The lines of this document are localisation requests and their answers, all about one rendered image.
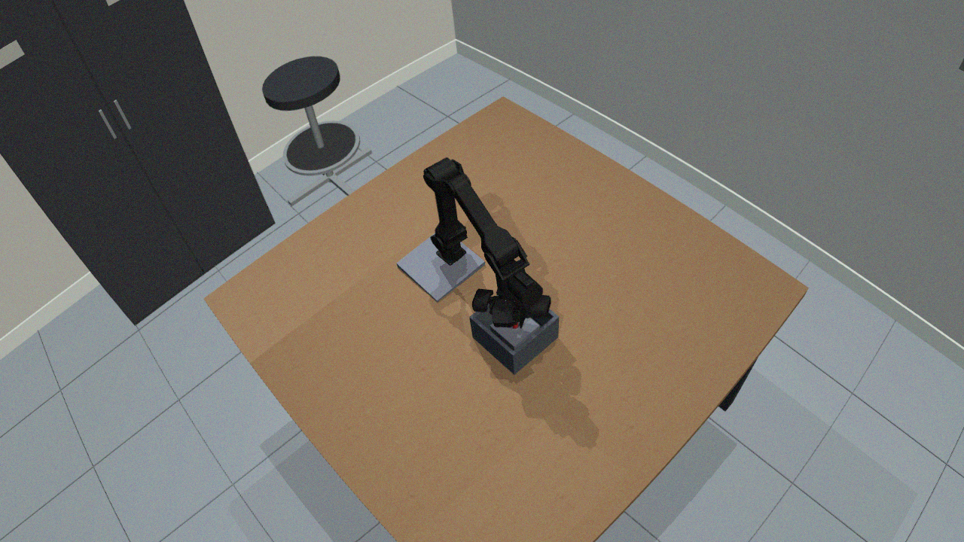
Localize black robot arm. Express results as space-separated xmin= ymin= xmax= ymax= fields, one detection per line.
xmin=423 ymin=157 xmax=543 ymax=328

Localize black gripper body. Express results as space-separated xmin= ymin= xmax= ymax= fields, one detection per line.
xmin=472 ymin=285 xmax=551 ymax=319

